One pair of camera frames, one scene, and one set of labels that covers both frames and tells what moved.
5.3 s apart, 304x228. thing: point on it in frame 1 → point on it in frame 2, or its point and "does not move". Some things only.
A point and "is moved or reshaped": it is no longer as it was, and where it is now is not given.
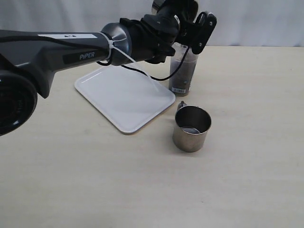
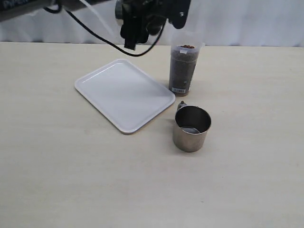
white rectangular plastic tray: [127, 99] does not move
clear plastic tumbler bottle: [180, 84] does not move
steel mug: [187, 10] is moved or reshaped
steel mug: [191, 123] does not move
